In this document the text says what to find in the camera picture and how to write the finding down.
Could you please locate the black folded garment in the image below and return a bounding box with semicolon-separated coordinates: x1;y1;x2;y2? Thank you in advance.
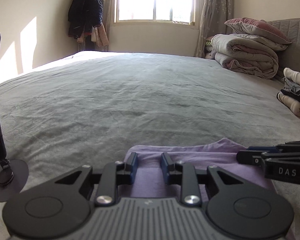
280;89;300;105

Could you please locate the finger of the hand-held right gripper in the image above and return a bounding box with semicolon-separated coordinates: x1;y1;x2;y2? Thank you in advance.
236;149;300;166
246;140;300;152

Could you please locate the lilac shirt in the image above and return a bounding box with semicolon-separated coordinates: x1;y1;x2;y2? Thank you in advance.
124;137;277;198

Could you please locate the grey folded knit sweater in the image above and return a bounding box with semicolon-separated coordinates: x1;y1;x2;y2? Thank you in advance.
281;77;300;97

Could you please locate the beige folded garment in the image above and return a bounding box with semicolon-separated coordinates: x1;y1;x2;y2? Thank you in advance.
277;92;300;119

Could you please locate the grey quilted headboard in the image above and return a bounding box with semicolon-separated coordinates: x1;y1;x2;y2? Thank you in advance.
265;17;300;80

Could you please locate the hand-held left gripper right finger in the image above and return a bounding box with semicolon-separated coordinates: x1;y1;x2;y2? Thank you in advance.
160;152;245;205

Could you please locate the window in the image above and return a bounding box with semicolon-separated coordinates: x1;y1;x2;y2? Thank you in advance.
114;0;197;25

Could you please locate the round grey phone stand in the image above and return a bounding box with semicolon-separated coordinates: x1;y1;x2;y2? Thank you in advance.
0;158;30;202

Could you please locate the dark navy hanging jacket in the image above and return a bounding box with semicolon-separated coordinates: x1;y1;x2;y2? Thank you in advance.
68;0;103;40

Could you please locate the folded grey pink quilt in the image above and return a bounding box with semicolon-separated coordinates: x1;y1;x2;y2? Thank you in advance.
211;34;279;79

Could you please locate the pink pillow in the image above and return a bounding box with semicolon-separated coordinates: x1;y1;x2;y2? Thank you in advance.
224;17;292;44

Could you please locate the pink hanging coat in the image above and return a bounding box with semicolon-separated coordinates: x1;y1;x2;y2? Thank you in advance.
91;25;109;47

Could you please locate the patterned cloth bundle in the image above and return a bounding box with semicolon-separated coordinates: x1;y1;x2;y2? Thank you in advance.
204;36;217;60

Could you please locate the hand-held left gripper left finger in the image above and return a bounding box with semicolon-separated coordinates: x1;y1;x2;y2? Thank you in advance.
54;152;138;205

